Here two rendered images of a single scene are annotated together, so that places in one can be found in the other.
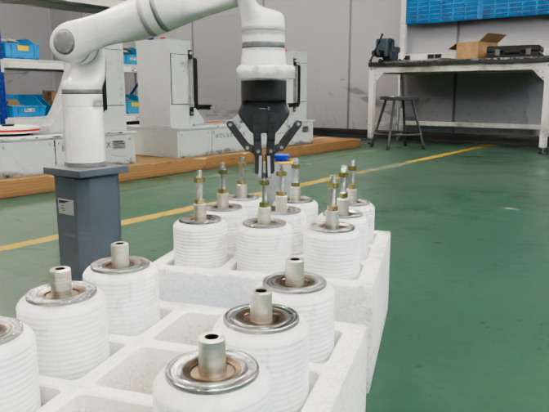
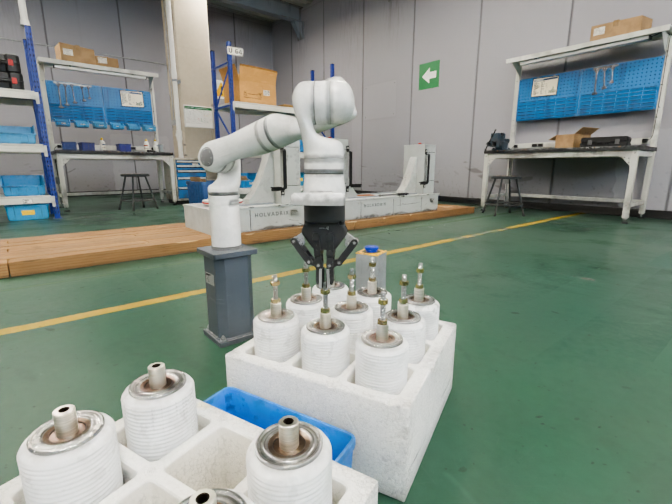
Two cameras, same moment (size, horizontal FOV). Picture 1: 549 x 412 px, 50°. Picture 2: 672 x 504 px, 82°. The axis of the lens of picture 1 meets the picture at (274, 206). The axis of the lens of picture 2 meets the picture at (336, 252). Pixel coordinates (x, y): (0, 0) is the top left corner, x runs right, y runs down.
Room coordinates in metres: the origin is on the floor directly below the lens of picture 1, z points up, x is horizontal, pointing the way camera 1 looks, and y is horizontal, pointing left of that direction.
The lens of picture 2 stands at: (0.31, -0.16, 0.56)
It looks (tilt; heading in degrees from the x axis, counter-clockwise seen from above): 12 degrees down; 13
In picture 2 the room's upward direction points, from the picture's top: straight up
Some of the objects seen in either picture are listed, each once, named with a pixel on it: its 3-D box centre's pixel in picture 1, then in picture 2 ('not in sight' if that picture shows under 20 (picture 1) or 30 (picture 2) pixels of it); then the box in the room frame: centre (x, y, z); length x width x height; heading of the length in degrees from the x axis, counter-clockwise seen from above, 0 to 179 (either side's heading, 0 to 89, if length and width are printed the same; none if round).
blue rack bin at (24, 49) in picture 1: (9, 48); not in sight; (5.83, 2.55, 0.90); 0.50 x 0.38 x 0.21; 54
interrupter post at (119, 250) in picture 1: (120, 255); (157, 376); (0.74, 0.20, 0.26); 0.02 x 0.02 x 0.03
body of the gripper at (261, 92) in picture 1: (263, 105); (324, 224); (0.99, 0.02, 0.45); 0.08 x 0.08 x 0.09
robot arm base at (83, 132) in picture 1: (84, 130); (225, 221); (1.42, 0.45, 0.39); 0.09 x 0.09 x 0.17; 53
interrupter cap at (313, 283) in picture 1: (294, 283); (289, 444); (0.67, -0.02, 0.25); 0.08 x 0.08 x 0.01
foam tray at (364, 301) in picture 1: (281, 291); (350, 373); (1.10, -0.01, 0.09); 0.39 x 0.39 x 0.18; 75
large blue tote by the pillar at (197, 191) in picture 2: not in sight; (208, 194); (5.06, 2.70, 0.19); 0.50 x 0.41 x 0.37; 57
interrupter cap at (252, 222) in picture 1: (264, 223); (325, 326); (0.99, 0.02, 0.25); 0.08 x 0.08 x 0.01
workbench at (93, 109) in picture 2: not in sight; (112, 138); (5.05, 4.12, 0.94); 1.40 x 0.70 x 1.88; 143
